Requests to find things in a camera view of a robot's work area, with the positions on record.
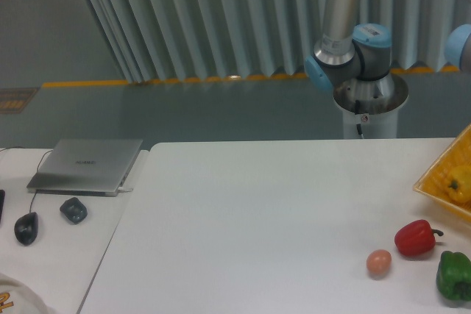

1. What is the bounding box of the black device at edge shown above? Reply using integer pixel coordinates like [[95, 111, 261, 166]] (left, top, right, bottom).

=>
[[0, 189, 6, 223]]

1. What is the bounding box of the yellow wicker basket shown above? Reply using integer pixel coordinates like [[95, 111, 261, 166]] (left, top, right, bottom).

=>
[[414, 125, 470, 223]]

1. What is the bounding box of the yellow bell pepper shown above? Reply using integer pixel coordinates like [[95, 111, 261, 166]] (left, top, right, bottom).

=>
[[447, 165, 470, 204]]

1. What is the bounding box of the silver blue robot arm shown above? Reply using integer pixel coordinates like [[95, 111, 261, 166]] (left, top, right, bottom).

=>
[[305, 0, 470, 89]]

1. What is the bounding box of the black mouse cable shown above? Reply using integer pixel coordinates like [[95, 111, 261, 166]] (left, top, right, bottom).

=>
[[0, 146, 54, 215]]

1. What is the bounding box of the black computer mouse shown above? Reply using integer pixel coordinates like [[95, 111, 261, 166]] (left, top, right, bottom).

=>
[[14, 212, 38, 246]]

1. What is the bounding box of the brown egg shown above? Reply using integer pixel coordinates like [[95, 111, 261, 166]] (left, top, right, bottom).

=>
[[366, 249, 392, 277]]

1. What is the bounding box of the black pedestal cable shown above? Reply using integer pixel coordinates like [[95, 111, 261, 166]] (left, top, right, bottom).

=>
[[353, 99, 366, 140]]

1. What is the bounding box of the silver closed laptop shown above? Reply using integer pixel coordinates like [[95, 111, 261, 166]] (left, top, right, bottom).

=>
[[26, 139, 143, 196]]

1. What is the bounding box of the brown floor sign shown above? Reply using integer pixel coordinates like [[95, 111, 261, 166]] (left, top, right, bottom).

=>
[[0, 88, 39, 114]]

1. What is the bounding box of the green bell pepper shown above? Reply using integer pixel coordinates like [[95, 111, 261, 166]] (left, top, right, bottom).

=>
[[436, 251, 470, 301]]

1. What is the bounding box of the white cloth with print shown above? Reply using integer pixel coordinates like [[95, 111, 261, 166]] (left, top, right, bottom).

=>
[[1, 274, 49, 314]]

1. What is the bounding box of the red bell pepper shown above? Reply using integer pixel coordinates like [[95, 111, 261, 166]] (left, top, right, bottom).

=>
[[394, 219, 444, 257]]

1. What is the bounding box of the folding white partition screen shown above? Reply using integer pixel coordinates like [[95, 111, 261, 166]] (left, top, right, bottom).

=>
[[86, 0, 470, 83]]

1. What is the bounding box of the black power adapter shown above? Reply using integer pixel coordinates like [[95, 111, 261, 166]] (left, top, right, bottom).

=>
[[60, 197, 88, 225]]

